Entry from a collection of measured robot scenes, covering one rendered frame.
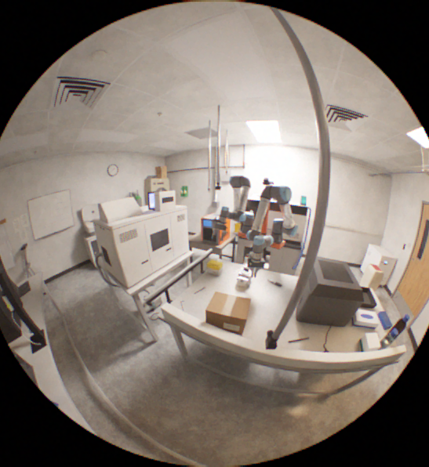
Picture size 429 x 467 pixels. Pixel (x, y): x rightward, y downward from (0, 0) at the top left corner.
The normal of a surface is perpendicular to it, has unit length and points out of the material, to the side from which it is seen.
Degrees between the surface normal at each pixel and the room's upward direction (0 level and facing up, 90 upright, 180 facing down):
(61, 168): 90
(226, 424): 0
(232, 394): 0
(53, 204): 90
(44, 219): 90
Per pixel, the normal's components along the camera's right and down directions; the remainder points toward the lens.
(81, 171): 0.88, 0.17
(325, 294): -0.36, -0.37
